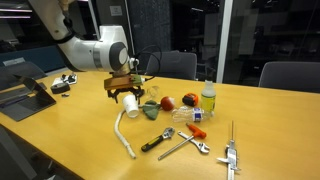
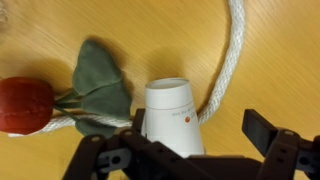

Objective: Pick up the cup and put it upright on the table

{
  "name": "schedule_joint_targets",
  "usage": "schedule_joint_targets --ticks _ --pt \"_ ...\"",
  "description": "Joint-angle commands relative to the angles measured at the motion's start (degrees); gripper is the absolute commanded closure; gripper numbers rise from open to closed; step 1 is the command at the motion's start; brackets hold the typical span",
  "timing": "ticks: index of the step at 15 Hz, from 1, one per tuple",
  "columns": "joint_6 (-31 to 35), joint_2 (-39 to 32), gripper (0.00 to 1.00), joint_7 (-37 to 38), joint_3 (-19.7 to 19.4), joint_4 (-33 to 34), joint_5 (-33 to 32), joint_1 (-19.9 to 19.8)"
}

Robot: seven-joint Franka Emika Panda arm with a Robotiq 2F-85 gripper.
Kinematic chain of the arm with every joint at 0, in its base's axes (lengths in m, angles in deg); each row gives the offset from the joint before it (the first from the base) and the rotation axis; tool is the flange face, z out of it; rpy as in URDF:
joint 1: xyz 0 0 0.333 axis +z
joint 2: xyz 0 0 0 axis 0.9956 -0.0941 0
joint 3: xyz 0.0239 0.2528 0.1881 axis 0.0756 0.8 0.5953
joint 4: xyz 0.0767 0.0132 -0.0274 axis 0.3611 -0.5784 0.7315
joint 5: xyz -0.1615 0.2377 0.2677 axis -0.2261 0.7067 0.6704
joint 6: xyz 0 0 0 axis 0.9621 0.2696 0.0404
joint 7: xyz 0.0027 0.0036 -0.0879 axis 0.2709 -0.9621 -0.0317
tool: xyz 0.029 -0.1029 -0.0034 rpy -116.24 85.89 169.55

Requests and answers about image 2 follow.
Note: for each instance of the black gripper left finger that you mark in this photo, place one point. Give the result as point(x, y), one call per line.
point(100, 153)

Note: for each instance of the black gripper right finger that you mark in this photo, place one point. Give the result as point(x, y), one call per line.
point(283, 150)

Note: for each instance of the white paper cup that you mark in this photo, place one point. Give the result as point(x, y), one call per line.
point(171, 110)

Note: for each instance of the red fabric tulip flower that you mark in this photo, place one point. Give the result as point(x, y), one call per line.
point(25, 103)

